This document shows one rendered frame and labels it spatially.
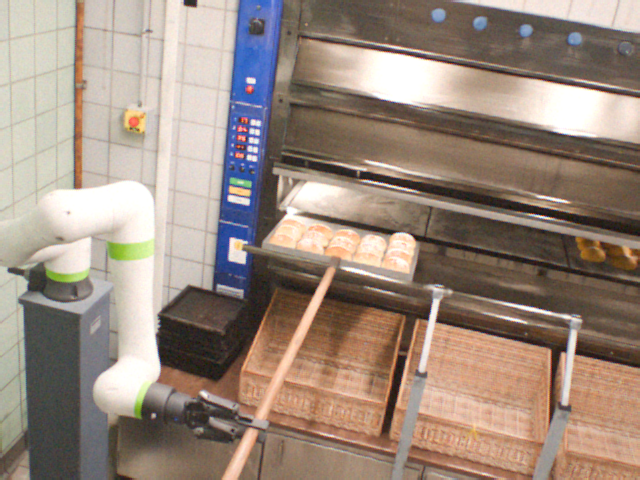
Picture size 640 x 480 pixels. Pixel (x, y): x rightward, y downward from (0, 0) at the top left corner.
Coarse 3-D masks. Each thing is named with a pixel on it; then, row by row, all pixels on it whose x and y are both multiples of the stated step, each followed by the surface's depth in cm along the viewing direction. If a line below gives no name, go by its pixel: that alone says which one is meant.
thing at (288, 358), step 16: (320, 288) 237; (320, 304) 230; (304, 320) 217; (304, 336) 211; (288, 352) 200; (288, 368) 195; (272, 384) 186; (272, 400) 181; (256, 416) 173; (256, 432) 168; (240, 448) 162; (240, 464) 158
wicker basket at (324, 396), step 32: (288, 320) 310; (320, 320) 307; (352, 320) 305; (384, 320) 303; (256, 352) 290; (352, 352) 307; (384, 352) 305; (256, 384) 273; (288, 384) 270; (352, 384) 297; (384, 384) 300; (320, 416) 272; (352, 416) 278
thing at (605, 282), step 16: (288, 208) 304; (352, 224) 297; (368, 224) 299; (416, 240) 291; (432, 240) 293; (464, 256) 289; (480, 256) 288; (496, 256) 287; (512, 256) 289; (528, 272) 286; (544, 272) 284; (560, 272) 283; (576, 272) 283; (592, 272) 285; (608, 288) 281; (624, 288) 279
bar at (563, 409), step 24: (312, 264) 263; (432, 288) 257; (432, 312) 255; (528, 312) 251; (552, 312) 251; (576, 336) 248; (408, 408) 250; (408, 432) 253; (552, 432) 241; (552, 456) 244
